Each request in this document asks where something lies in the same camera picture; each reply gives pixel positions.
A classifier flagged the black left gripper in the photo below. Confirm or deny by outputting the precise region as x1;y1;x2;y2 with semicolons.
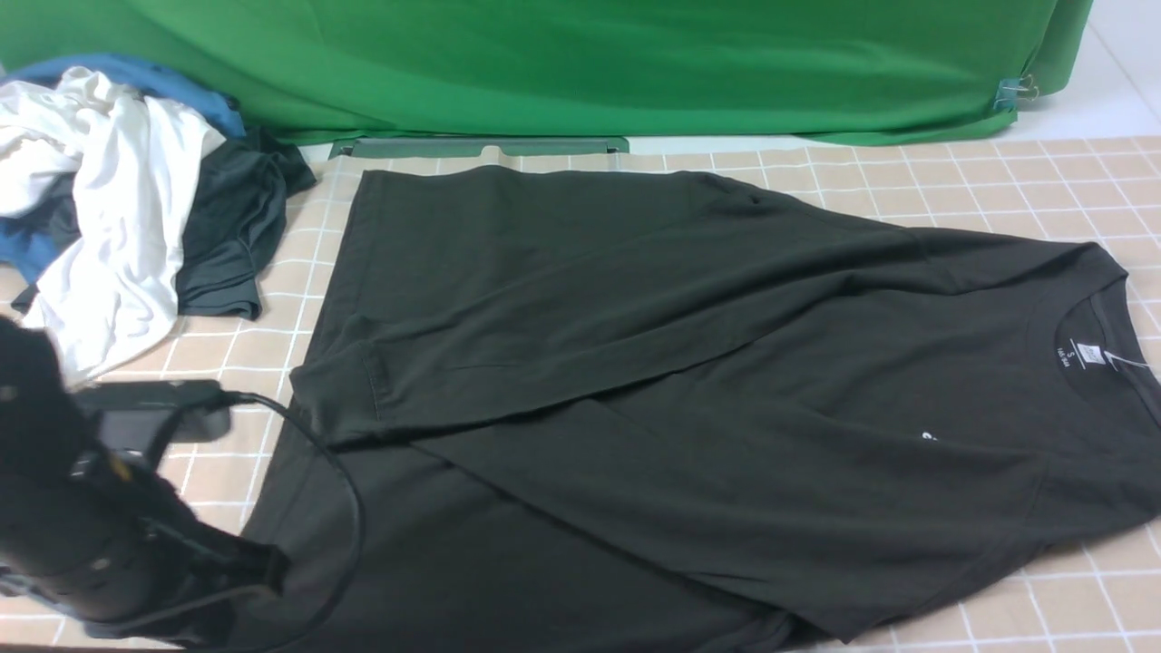
3;438;289;648

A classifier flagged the dark gray long-sleeve top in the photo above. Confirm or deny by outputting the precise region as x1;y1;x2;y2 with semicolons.
290;166;1158;652

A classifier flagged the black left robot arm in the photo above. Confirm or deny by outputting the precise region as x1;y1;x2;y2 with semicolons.
1;320;289;648

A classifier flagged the dark teal crumpled garment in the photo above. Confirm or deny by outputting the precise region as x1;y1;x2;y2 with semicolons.
1;127;317;321

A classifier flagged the blue crumpled garment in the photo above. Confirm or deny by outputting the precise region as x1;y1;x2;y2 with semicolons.
3;53;246;284

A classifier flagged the white crumpled shirt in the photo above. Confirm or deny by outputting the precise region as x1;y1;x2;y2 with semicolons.
3;67;225;385

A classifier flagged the green backdrop cloth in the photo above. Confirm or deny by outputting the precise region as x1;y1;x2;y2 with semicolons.
1;1;1093;146

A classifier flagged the blue binder clip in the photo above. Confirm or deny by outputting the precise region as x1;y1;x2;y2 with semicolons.
991;74;1041;112

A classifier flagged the beige checkered tablecloth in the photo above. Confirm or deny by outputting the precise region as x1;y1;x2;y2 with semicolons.
111;137;1160;652

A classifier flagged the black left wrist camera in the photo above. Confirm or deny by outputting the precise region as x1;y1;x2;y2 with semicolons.
72;380;232;462

